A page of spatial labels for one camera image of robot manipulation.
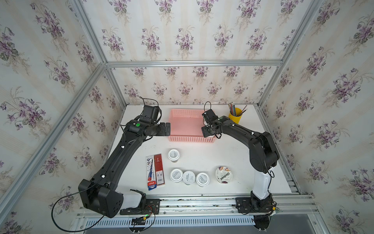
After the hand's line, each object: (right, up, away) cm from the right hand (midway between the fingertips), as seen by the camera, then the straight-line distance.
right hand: (210, 131), depth 95 cm
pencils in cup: (+17, +15, +5) cm, 23 cm away
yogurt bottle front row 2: (-14, -23, -19) cm, 33 cm away
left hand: (-28, +3, -18) cm, 33 cm away
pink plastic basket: (-16, +2, +14) cm, 22 cm away
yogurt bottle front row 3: (-7, -24, -19) cm, 31 cm away
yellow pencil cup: (+20, +8, +6) cm, 22 cm away
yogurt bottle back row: (-23, -14, -10) cm, 29 cm away
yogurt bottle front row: (-21, -23, -18) cm, 36 cm away
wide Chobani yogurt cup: (+5, -23, -17) cm, 29 cm away
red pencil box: (-32, -22, -11) cm, 40 cm away
